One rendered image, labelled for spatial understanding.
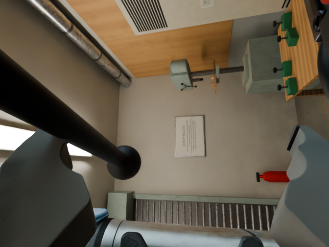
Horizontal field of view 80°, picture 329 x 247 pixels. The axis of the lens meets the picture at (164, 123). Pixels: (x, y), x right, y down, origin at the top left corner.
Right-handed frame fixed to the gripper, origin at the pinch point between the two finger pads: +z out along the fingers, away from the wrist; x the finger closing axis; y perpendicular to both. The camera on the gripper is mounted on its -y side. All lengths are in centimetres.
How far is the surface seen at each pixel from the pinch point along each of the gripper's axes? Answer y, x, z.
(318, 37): -3.5, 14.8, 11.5
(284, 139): 144, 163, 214
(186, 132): 157, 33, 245
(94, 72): 75, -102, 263
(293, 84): 38, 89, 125
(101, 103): 118, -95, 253
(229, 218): 234, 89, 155
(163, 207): 244, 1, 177
